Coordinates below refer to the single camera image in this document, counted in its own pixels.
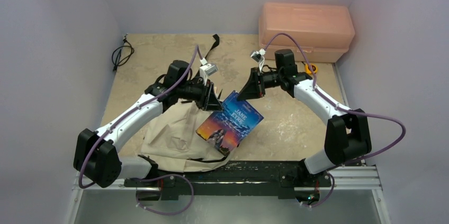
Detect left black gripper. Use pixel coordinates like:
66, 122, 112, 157
177, 78, 224, 111

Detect Jane Eyre paperback book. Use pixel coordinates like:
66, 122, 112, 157
195, 91, 264, 156

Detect beige canvas backpack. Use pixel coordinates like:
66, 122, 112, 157
140, 34, 239, 173

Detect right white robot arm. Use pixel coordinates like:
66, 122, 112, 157
237, 49, 372, 185

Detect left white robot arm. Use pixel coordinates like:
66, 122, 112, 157
74, 58, 223, 189

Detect yellow tape measure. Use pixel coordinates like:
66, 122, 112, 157
304, 63, 318, 75

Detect pink plastic storage box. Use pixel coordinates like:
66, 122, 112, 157
258, 3, 355, 63

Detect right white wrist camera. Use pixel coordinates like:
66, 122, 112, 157
250, 48, 266, 71

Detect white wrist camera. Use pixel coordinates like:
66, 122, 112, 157
250, 48, 266, 71
199, 59, 218, 85

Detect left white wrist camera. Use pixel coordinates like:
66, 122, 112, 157
199, 59, 218, 85

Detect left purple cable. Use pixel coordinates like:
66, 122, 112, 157
77, 44, 204, 190

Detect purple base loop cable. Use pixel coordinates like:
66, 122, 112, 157
135, 174, 195, 216

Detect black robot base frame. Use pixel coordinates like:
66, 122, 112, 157
124, 160, 333, 204

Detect black coiled cable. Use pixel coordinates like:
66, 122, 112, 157
111, 35, 135, 72

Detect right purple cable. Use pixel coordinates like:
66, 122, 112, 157
263, 33, 407, 209

